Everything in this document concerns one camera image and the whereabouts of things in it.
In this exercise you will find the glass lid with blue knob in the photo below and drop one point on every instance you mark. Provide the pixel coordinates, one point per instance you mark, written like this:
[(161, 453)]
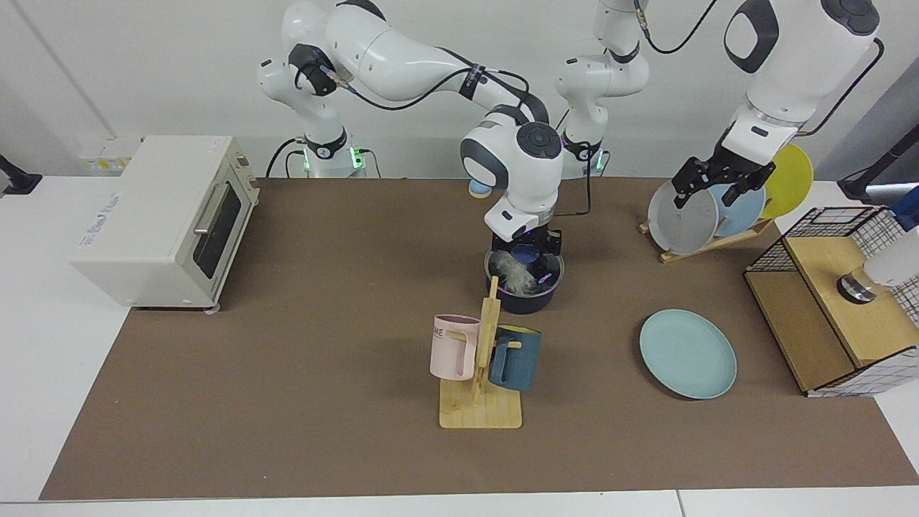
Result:
[(528, 254)]

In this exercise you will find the white vermicelli bundle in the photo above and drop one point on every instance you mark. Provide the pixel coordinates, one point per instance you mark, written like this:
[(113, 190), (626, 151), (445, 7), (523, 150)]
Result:
[(517, 276)]

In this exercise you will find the light blue plate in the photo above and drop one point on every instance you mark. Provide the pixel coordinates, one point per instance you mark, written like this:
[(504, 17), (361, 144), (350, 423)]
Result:
[(747, 212)]

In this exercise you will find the grey plate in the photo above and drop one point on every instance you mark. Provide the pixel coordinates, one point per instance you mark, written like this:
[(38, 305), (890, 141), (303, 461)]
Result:
[(682, 226)]

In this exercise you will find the wooden plate rack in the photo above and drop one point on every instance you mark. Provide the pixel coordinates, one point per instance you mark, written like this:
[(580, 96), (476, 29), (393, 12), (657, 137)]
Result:
[(711, 245)]

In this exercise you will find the yellow plate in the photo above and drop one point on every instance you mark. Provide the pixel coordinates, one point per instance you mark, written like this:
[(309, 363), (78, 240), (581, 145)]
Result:
[(793, 179)]

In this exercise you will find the teal plate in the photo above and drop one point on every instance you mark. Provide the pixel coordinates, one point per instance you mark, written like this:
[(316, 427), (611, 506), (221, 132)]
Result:
[(689, 355)]

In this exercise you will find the dark blue cup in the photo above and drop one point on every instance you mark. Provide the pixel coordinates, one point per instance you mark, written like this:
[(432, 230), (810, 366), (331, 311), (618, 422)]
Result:
[(517, 362)]

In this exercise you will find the pink cup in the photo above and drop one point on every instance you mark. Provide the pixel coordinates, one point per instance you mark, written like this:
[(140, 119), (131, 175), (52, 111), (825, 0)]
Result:
[(452, 352)]

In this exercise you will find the wooden cup stand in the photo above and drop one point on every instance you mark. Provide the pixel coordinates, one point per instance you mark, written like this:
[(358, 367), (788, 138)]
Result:
[(479, 411)]

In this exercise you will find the white bottle with silver cap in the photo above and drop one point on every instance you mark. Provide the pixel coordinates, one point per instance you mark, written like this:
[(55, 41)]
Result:
[(894, 266)]

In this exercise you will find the small blue object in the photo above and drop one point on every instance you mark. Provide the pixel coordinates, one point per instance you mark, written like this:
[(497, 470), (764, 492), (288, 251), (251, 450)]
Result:
[(908, 212)]

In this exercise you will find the brown table cloth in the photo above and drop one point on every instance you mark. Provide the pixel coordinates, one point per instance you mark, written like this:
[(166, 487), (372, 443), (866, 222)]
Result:
[(287, 402)]

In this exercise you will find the pale toaster oven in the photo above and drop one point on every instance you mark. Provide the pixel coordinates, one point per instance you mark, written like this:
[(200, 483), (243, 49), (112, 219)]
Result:
[(143, 230)]

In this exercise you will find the black clamp mount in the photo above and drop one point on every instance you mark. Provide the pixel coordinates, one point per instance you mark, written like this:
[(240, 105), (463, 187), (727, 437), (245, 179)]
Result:
[(858, 188), (18, 181)]

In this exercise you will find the white wall socket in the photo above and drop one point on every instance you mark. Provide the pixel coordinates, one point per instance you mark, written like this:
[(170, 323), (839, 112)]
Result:
[(104, 156)]

